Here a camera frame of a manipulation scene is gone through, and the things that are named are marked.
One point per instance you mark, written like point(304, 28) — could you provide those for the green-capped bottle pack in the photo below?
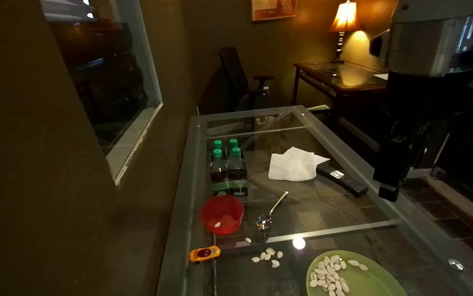
point(228, 170)

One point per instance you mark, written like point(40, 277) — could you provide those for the lit table lamp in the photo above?
point(343, 22)

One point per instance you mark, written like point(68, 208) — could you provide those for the framed wall picture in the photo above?
point(265, 10)

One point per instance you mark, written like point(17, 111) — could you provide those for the black office chair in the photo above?
point(242, 96)

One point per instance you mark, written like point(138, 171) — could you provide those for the dark wooden side desk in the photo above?
point(345, 84)

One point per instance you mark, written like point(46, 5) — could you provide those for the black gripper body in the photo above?
point(412, 106)

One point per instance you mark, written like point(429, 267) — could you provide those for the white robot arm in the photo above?
point(427, 51)

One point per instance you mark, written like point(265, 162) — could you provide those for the red bowl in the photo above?
point(222, 214)

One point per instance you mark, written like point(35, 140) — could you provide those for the black remote control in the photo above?
point(342, 180)

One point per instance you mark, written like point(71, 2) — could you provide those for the white paper napkin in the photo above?
point(294, 165)

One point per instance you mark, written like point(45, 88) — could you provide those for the metal spoon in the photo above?
point(265, 221)

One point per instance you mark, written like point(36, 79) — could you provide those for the window with white frame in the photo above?
point(105, 48)

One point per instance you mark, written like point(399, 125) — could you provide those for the white beans on plate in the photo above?
point(325, 273)

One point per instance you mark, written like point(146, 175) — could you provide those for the yellow-green plate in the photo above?
point(373, 282)

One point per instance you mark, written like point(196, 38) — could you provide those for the white beans on table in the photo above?
point(263, 252)

